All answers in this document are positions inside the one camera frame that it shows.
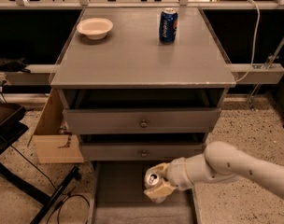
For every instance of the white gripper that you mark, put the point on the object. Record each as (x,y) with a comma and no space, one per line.
(177,173)

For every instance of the silver 7up can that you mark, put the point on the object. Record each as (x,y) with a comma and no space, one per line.
(150,179)

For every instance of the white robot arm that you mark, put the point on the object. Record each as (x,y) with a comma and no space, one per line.
(219,163)

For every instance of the grey bottom drawer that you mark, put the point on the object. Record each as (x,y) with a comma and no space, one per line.
(118,197)

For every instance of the grey drawer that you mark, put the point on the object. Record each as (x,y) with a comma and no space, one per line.
(123,121)
(118,197)
(140,151)

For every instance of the grey middle drawer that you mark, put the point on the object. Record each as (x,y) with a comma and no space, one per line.
(140,151)

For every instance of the grey drawer cabinet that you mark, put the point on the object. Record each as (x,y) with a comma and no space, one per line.
(131,69)

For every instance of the grey top drawer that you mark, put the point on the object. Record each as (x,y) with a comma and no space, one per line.
(123,121)

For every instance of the blue pepsi can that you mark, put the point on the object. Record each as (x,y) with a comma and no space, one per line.
(168,25)

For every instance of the cardboard box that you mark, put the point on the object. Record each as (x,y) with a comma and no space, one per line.
(53,141)

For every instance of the metal railing frame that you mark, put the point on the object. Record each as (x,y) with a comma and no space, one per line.
(142,3)

